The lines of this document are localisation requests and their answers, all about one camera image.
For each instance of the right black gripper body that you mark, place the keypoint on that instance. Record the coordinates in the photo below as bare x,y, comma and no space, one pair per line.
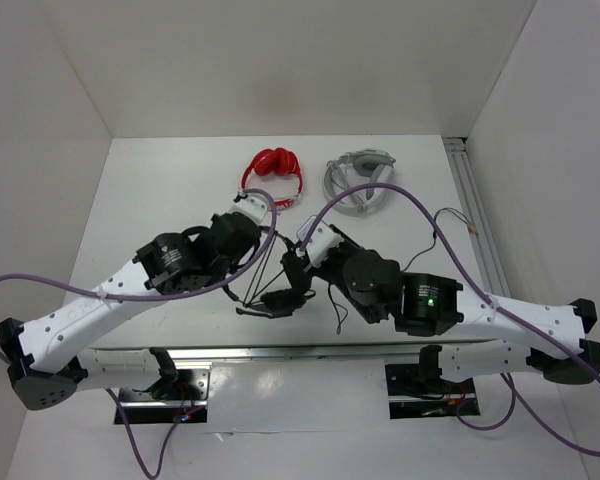
330,268

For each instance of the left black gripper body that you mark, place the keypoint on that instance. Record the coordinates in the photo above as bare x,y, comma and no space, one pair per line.
220,272

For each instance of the black headset with microphone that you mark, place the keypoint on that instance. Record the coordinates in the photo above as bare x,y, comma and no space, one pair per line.
259,302

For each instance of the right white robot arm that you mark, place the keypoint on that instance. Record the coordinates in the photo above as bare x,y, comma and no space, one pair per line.
513,335

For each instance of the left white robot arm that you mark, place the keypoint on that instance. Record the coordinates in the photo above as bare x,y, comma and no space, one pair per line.
52,357

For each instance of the red folded headphones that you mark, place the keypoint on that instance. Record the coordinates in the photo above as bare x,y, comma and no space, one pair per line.
276,163

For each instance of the grey white headphones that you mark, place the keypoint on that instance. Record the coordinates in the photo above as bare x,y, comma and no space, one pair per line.
357,168

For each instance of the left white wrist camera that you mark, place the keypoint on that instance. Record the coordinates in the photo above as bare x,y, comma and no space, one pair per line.
254,206

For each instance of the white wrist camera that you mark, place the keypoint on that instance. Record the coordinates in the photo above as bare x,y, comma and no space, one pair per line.
254,206
322,240

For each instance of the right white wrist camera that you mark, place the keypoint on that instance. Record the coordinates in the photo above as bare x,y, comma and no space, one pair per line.
322,240

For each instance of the aluminium rail front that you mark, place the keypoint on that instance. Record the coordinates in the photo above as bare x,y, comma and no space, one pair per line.
358,351

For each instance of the aluminium rail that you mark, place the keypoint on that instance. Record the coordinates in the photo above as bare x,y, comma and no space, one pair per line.
358,351
489,262

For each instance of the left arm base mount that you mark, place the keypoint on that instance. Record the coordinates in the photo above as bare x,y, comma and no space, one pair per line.
179,395

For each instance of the aluminium rail right side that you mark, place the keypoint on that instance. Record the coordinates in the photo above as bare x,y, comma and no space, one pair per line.
489,262

